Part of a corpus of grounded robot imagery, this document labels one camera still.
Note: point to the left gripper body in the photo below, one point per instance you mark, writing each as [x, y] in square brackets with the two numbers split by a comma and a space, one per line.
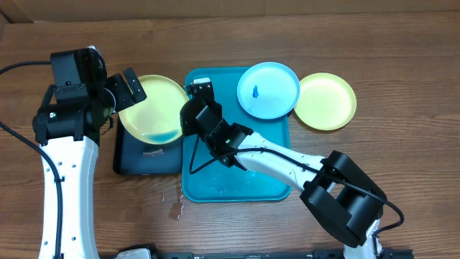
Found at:
[121, 91]

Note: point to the teal plastic tray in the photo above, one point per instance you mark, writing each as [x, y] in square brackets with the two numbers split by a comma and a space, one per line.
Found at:
[216, 182]

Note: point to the green scrubbing sponge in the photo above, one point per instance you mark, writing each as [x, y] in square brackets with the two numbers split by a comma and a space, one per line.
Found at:
[153, 153]

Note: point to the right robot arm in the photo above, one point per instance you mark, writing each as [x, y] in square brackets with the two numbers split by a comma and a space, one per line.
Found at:
[344, 200]

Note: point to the yellow-green plate front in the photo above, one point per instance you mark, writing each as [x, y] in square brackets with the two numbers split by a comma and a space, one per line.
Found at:
[156, 120]

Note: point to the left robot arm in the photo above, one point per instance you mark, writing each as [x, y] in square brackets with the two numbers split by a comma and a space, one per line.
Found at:
[67, 127]

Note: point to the light blue plate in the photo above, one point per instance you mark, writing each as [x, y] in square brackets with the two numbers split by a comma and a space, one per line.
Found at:
[268, 90]

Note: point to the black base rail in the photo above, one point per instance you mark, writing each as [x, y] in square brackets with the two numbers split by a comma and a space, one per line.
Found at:
[155, 253]

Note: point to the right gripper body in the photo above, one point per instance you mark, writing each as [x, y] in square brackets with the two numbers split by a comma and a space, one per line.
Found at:
[201, 94]

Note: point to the black plastic tray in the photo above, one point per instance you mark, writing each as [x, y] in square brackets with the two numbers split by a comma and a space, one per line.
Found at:
[129, 161]

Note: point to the yellow-green plate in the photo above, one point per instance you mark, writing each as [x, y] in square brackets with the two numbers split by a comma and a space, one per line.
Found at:
[156, 120]
[326, 102]

